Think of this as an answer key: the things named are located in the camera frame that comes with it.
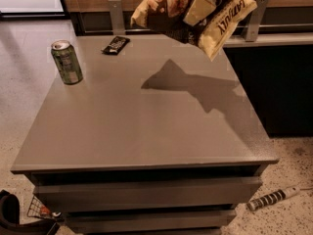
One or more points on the left metal bracket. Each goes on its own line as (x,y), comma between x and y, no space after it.
(117,19)

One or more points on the wire basket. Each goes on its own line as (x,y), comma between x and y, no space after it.
(38,210)

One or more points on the black rxbar chocolate bar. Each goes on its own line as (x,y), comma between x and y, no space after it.
(116,45)

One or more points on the green soda can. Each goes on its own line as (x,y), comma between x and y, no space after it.
(66,61)

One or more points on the grey drawer cabinet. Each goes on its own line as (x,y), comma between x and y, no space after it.
(157,140)

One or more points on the brown chip bag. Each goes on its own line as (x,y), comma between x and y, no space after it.
(166,17)

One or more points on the right metal bracket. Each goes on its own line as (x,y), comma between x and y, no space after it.
(252,27)

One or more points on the metal bracket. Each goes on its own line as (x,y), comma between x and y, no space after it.
(252,27)
(117,19)

